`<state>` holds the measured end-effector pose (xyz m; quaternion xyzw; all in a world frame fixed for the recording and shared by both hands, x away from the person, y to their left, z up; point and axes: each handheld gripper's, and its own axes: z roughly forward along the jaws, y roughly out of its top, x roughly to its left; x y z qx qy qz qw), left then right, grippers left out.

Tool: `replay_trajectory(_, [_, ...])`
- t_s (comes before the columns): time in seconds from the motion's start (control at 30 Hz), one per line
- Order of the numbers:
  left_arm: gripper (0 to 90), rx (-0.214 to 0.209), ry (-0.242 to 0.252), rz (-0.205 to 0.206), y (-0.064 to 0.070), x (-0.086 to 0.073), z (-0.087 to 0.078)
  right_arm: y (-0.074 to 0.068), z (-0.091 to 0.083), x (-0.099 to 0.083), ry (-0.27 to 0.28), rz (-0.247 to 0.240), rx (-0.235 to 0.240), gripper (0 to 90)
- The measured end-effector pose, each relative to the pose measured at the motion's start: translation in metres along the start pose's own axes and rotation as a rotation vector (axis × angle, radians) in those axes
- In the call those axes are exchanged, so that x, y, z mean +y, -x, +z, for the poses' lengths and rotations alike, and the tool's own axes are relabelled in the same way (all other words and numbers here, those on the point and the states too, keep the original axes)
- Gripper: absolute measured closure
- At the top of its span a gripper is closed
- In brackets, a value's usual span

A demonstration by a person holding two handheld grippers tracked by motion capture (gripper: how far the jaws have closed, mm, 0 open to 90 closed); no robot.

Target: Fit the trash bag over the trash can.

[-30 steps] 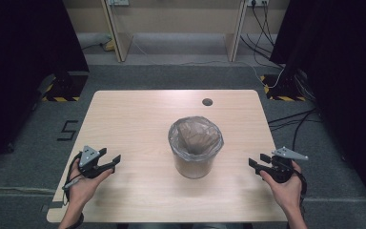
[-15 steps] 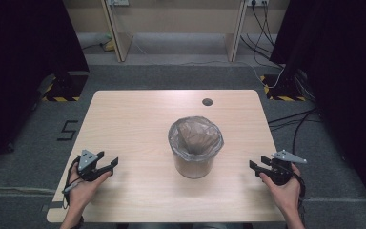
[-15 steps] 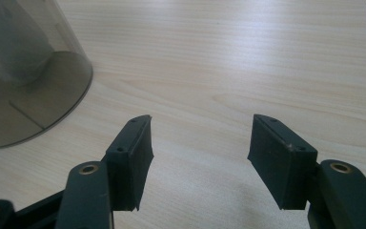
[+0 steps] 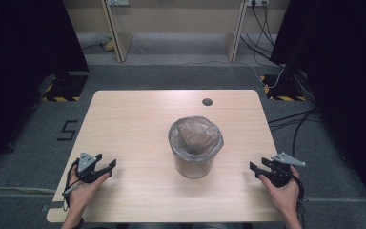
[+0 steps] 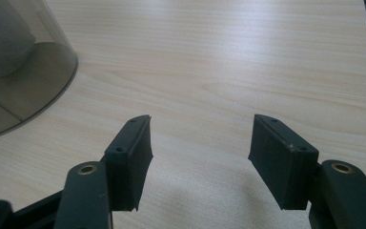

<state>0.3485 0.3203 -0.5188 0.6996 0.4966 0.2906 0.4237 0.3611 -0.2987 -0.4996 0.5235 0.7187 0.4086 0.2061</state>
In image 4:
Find black floor cables bundle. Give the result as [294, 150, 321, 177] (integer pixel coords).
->
[266, 108, 320, 160]

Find light wooden desk frame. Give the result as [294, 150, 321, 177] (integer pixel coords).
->
[99, 0, 249, 63]

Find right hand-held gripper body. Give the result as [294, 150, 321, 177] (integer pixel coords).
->
[264, 152, 307, 188]

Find black curtain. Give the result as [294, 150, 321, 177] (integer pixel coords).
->
[270, 0, 366, 220]
[0, 0, 90, 173]

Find black stand base striped tape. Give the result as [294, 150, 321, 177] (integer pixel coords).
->
[41, 71, 90, 103]
[260, 71, 308, 103]

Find grey cable plug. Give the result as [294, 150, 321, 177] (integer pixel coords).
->
[62, 183, 84, 197]

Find black hanging cables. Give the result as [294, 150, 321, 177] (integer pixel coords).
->
[239, 0, 284, 69]

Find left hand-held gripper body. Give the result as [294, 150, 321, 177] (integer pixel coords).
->
[76, 152, 109, 184]

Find clear plastic trash bag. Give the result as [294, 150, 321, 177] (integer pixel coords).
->
[167, 115, 225, 164]

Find white bundle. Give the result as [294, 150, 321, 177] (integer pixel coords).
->
[77, 31, 112, 49]

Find wall power outlet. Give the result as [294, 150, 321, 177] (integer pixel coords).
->
[247, 0, 270, 8]

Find transparent round trash bin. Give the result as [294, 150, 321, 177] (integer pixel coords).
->
[171, 149, 220, 179]

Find person's right hand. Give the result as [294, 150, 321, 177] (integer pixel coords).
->
[258, 165, 301, 220]

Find person's left hand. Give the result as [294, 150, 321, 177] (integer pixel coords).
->
[66, 165, 112, 220]

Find yellow object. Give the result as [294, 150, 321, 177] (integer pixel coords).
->
[103, 39, 117, 52]

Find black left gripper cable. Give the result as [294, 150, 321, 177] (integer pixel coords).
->
[61, 157, 81, 212]

